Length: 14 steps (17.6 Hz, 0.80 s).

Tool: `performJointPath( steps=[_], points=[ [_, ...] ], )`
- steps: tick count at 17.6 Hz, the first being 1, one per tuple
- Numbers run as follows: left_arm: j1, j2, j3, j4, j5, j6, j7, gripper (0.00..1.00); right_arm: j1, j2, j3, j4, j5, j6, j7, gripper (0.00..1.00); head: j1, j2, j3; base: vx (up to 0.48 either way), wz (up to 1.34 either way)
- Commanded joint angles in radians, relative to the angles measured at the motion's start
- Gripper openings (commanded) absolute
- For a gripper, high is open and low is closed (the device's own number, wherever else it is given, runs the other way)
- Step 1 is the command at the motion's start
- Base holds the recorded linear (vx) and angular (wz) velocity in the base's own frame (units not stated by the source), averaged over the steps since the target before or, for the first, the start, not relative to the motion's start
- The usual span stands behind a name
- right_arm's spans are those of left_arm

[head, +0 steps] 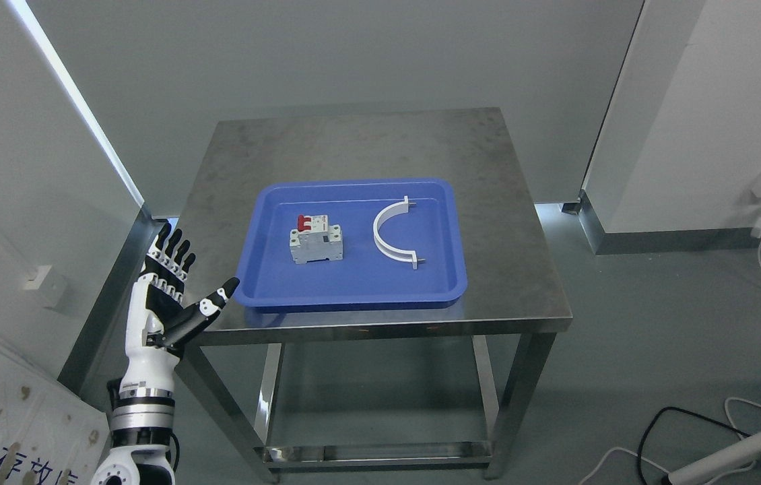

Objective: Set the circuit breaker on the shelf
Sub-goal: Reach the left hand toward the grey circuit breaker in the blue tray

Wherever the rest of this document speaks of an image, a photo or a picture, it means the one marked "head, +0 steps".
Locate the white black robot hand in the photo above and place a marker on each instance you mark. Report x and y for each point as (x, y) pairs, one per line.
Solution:
(159, 324)

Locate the grey red circuit breaker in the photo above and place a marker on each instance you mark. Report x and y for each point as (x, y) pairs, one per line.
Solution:
(315, 239)

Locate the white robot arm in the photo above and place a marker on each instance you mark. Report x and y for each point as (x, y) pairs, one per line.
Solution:
(143, 447)

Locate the white printed sign board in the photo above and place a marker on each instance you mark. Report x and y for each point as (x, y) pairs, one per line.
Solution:
(48, 435)

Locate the white curved pipe clamp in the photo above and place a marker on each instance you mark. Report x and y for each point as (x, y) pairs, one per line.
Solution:
(387, 234)

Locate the blue plastic tray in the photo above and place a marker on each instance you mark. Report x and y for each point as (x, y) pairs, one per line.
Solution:
(270, 280)

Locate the stainless steel table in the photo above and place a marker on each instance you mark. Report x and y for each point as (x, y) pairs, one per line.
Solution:
(512, 309)

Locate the white table leg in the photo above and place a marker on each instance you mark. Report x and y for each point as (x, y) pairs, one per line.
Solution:
(719, 462)

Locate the white wall socket left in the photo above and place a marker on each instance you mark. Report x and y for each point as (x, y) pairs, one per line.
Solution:
(48, 286)

